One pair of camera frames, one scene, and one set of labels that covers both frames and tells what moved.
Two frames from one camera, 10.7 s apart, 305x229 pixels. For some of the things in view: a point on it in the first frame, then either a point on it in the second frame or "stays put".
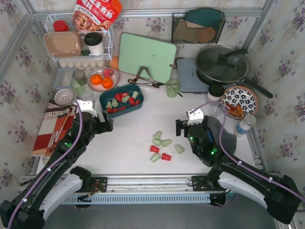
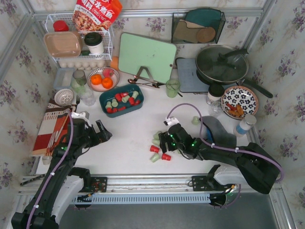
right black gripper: x=179 y=128 to x=168 y=142
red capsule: x=109 y=110 stays put
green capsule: x=114 y=103 stays put
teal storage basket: x=122 y=100 stays put
